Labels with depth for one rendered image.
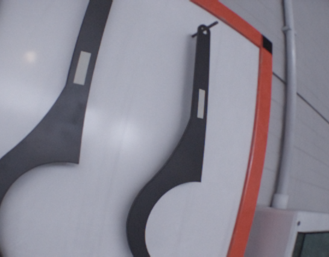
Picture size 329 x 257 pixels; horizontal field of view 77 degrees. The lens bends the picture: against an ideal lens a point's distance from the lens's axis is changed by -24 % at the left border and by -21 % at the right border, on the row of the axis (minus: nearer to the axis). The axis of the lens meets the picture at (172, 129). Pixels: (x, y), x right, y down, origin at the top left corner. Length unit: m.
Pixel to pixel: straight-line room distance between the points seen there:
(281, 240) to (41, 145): 0.52
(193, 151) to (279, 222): 0.30
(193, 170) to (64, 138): 0.21
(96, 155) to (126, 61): 0.17
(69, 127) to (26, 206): 0.14
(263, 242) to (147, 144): 0.37
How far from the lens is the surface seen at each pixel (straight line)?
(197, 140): 0.43
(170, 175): 0.40
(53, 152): 0.34
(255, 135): 0.59
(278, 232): 0.61
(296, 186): 0.86
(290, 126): 0.75
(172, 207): 0.46
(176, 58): 0.50
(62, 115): 0.35
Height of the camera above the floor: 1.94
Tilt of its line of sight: 14 degrees up
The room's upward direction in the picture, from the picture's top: 13 degrees clockwise
